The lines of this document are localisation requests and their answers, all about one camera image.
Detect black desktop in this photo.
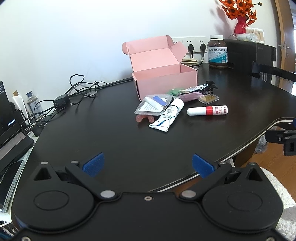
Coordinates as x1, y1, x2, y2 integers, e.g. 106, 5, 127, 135
11, 62, 296, 232

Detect white wall socket panel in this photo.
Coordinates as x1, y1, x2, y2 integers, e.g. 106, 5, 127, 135
172, 36, 207, 53

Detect red vase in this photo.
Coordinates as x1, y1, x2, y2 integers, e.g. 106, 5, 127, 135
234, 17, 248, 35

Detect dark smartphone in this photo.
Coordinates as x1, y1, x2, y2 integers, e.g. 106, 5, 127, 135
0, 160, 26, 212

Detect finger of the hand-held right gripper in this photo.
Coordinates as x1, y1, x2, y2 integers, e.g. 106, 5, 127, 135
265, 130, 286, 143

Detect white cream tube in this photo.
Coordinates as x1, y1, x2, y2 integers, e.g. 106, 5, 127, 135
149, 98, 185, 133

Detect black laptop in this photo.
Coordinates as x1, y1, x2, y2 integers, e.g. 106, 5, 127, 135
0, 81, 35, 173

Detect gold compact case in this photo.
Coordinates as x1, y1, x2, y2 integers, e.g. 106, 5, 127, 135
198, 94, 219, 103

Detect white bottle brown cap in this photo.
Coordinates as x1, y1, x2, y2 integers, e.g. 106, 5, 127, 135
12, 90, 28, 118

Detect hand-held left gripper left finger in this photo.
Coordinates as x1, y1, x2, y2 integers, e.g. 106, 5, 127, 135
33, 152, 116, 201

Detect black hair claw clip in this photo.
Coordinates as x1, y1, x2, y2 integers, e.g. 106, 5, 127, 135
201, 80, 218, 94

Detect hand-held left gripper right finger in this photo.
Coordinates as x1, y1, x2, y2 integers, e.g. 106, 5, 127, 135
180, 153, 262, 201

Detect brown supplement bottle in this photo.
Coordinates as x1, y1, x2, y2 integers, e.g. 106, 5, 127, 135
207, 35, 228, 69

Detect patterned white pack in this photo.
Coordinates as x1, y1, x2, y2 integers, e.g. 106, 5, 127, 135
229, 33, 249, 42

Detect beige round cable reel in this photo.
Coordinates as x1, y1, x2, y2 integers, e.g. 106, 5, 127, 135
181, 58, 200, 67

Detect black power adapter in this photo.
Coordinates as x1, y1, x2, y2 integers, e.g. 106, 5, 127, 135
53, 94, 70, 107

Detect pink translucent roller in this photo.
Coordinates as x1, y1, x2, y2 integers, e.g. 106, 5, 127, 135
135, 113, 156, 123

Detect white and red bottle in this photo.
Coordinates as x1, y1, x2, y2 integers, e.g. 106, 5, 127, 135
187, 105, 228, 116

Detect cartoon sticker pack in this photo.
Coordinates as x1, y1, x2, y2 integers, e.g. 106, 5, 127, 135
183, 85, 210, 93

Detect clear bag nail kit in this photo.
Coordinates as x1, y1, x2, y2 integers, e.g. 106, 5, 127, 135
134, 95, 174, 115

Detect purple cosmetic tube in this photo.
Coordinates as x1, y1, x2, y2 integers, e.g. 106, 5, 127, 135
179, 91, 204, 102

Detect pink cardboard box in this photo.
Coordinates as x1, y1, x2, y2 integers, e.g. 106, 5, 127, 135
122, 35, 198, 101

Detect clear bottle blue cap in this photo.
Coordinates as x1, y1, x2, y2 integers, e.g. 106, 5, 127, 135
25, 91, 43, 114

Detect tangled black cables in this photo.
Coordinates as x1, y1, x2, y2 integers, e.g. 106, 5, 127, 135
23, 74, 108, 137

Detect cotton swab box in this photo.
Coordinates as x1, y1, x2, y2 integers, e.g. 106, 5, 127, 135
245, 27, 265, 44

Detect clear plastic bag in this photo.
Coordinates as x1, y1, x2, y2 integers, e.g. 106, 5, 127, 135
255, 137, 269, 154

